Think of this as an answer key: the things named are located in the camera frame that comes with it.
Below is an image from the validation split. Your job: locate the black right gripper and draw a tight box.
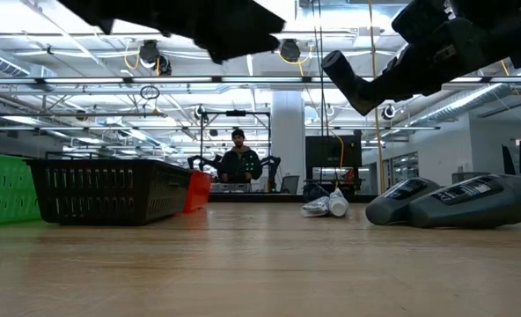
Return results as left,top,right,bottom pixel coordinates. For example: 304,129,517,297
360,0,515,106

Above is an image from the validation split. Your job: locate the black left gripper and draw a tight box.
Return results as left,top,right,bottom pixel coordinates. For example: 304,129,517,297
56,0,288,66

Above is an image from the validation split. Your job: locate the dark blue toiletry tube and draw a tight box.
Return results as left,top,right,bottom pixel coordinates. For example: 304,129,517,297
320,48,378,117

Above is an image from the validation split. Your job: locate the black round pouch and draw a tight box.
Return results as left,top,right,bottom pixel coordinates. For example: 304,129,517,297
302,181,332,205

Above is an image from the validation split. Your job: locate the long ceiling light strip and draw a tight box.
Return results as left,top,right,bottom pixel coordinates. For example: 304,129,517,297
0,76,521,85

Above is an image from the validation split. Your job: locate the person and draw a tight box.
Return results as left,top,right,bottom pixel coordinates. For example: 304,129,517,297
218,128,265,185

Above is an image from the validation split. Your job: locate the grey office chair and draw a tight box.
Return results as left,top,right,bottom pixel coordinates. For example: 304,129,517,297
280,174,302,195

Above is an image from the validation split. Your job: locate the red plastic basket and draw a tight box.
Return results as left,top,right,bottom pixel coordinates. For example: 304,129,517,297
182,169,214,215

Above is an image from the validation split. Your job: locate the black plastic basket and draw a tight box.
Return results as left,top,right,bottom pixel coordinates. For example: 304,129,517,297
24,157,194,227

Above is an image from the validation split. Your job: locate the green plastic basket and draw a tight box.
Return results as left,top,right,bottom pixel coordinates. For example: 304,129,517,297
0,152,42,227

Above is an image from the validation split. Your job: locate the yellow hanging cable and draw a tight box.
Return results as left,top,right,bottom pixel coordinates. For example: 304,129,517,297
367,0,388,195

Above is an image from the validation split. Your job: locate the black background rig frame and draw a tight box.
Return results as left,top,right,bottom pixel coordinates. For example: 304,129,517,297
197,109,274,195

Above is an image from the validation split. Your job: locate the black hanging cable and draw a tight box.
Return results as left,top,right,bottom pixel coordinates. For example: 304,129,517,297
312,0,329,187

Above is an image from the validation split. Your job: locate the black wall screen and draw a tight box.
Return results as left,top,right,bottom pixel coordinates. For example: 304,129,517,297
305,134,363,169

